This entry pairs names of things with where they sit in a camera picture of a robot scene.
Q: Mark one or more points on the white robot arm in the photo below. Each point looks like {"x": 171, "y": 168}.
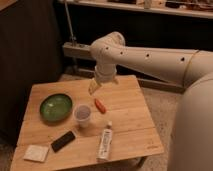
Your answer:
{"x": 191, "y": 143}

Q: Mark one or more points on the clear plastic cup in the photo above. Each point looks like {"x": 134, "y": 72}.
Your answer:
{"x": 82, "y": 115}

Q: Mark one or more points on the metal pole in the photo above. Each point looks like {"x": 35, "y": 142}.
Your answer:
{"x": 72, "y": 37}

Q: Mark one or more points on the wooden table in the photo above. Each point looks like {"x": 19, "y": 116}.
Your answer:
{"x": 134, "y": 133}

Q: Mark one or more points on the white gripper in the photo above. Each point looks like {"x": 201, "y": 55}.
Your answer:
{"x": 103, "y": 74}

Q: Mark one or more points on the white tube with label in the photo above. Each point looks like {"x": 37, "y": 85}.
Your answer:
{"x": 105, "y": 142}

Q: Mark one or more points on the orange carrot toy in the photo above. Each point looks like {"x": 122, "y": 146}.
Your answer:
{"x": 100, "y": 106}

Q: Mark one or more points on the green ceramic bowl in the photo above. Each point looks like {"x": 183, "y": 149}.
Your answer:
{"x": 56, "y": 107}

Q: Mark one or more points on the white square sponge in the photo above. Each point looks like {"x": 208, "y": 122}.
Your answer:
{"x": 36, "y": 153}

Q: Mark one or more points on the black eraser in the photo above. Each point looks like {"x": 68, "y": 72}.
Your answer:
{"x": 62, "y": 141}

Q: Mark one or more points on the upper wooden shelf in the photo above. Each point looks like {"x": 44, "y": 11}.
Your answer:
{"x": 150, "y": 6}

